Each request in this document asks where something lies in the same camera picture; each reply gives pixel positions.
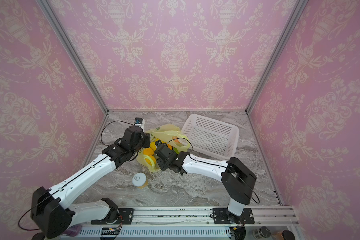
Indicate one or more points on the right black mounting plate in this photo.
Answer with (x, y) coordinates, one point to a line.
(222, 216)

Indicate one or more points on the purple drink bottle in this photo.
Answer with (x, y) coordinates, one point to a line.
(73, 231)

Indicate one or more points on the metal can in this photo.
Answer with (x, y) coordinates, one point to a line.
(261, 233)

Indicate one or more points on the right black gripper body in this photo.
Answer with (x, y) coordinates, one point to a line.
(160, 151)

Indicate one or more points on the small circuit board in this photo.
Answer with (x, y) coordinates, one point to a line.
(107, 233)

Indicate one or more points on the white plastic basket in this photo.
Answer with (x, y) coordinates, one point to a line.
(211, 137)

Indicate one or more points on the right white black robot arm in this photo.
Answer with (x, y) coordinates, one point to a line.
(238, 180)

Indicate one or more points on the black mounting plate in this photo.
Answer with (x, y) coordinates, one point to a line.
(126, 216)
(222, 216)

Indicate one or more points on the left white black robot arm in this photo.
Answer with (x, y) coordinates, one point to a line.
(54, 211)

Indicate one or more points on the yellow banana fruit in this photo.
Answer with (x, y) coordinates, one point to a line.
(150, 160)

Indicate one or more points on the yellow-green plastic bag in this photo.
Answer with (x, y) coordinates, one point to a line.
(168, 134)

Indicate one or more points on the orange fruit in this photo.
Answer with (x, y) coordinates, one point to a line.
(148, 151)

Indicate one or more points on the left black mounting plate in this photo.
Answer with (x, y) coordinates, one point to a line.
(126, 216)

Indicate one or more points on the black round object right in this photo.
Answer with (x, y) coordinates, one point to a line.
(288, 235)

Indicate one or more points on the black round object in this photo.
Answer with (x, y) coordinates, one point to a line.
(38, 236)
(288, 235)

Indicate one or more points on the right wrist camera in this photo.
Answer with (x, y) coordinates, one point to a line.
(158, 142)

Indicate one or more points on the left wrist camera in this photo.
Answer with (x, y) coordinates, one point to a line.
(139, 122)

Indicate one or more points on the black round object left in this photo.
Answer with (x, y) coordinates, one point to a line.
(38, 236)

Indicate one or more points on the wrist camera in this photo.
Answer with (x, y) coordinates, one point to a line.
(139, 122)
(158, 142)

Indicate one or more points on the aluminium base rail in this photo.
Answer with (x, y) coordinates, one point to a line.
(194, 223)

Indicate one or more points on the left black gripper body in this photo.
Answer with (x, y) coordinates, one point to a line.
(144, 142)

